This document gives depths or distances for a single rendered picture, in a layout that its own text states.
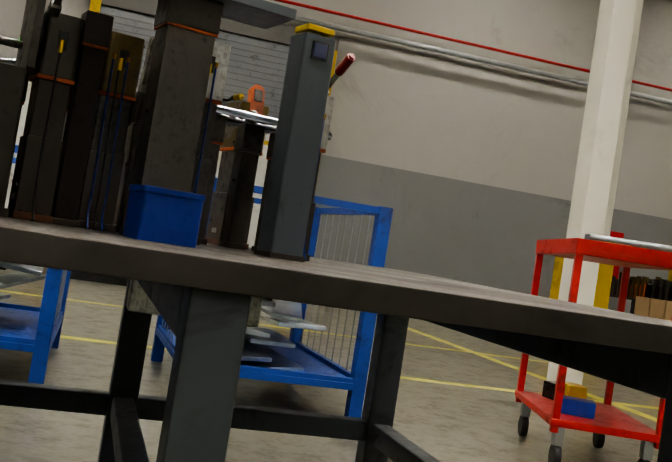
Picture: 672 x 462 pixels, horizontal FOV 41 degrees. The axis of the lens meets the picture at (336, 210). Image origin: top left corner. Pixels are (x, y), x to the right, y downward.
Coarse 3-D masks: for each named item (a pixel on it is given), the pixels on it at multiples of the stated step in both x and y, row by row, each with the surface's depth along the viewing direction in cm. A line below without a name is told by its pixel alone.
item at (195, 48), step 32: (160, 0) 165; (192, 0) 161; (160, 32) 163; (192, 32) 162; (160, 64) 160; (192, 64) 162; (160, 96) 159; (192, 96) 162; (160, 128) 160; (192, 128) 162; (160, 160) 160; (192, 160) 163
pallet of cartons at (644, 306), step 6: (636, 300) 1578; (642, 300) 1563; (648, 300) 1548; (654, 300) 1534; (660, 300) 1520; (636, 306) 1575; (642, 306) 1560; (648, 306) 1546; (654, 306) 1532; (660, 306) 1517; (666, 306) 1503; (636, 312) 1573; (642, 312) 1558; (648, 312) 1543; (654, 312) 1529; (660, 312) 1515; (666, 312) 1501; (660, 318) 1512; (666, 318) 1498
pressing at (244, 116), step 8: (216, 112) 204; (224, 112) 195; (232, 112) 196; (240, 112) 197; (248, 112) 198; (232, 120) 213; (240, 120) 211; (256, 120) 199; (264, 120) 200; (272, 120) 201; (272, 128) 217; (328, 136) 208
